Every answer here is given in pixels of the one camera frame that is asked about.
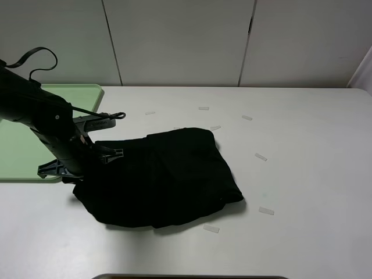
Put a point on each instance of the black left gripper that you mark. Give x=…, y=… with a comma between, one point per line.
x=73, y=155

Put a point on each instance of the black short sleeve t-shirt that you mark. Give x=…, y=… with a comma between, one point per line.
x=164, y=179

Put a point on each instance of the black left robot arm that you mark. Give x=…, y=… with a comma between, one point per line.
x=60, y=126

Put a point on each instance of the light green plastic tray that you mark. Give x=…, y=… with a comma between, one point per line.
x=21, y=150

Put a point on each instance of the clear tape piece near shirt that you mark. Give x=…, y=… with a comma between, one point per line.
x=215, y=128

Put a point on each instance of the clear tape piece bottom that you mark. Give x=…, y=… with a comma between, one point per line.
x=211, y=228

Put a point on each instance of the clear tape piece far right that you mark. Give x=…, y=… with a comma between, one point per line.
x=247, y=117

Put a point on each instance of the clear tape piece right edge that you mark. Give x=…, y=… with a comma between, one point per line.
x=260, y=157

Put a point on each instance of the clear tape piece lower right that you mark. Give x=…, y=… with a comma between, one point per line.
x=266, y=211

